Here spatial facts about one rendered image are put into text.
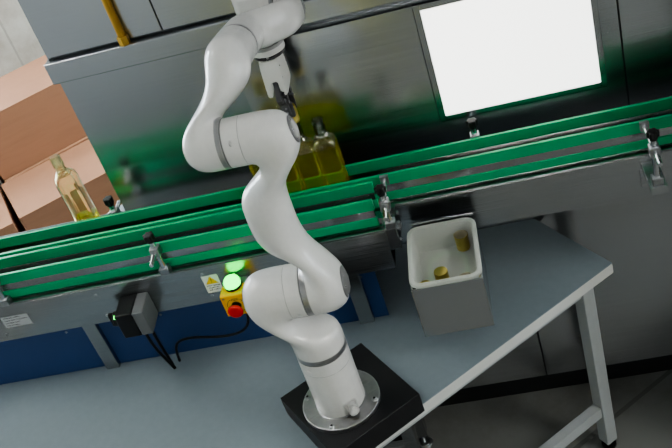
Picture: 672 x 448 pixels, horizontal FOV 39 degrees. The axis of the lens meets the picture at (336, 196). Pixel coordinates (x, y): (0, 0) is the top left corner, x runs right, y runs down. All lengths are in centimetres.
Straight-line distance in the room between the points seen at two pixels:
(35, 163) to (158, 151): 204
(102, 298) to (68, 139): 212
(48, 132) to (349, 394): 271
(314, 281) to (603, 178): 83
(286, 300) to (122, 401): 80
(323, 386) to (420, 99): 78
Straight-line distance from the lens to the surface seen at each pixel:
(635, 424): 320
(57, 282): 265
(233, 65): 186
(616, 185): 249
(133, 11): 247
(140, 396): 269
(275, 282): 205
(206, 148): 185
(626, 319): 310
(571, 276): 258
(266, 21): 210
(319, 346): 213
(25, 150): 463
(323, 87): 247
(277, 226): 194
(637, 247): 291
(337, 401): 225
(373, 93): 247
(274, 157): 184
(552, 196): 247
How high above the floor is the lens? 250
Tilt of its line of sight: 35 degrees down
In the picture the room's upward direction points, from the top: 19 degrees counter-clockwise
